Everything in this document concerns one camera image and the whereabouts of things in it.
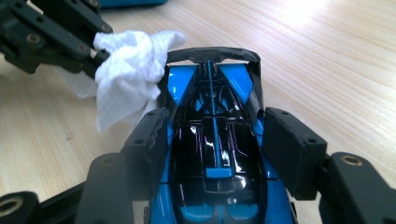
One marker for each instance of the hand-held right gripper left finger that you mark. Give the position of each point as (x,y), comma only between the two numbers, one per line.
(124,180)

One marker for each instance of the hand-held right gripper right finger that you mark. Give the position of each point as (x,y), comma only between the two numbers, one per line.
(299,155)

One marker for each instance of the blue wet wipes pack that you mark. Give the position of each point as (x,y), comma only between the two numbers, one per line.
(134,2)

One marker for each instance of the white wet wipe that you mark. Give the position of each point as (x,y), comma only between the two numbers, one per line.
(130,74)

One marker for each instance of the blue toy car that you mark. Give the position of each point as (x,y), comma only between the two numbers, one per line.
(218,140)

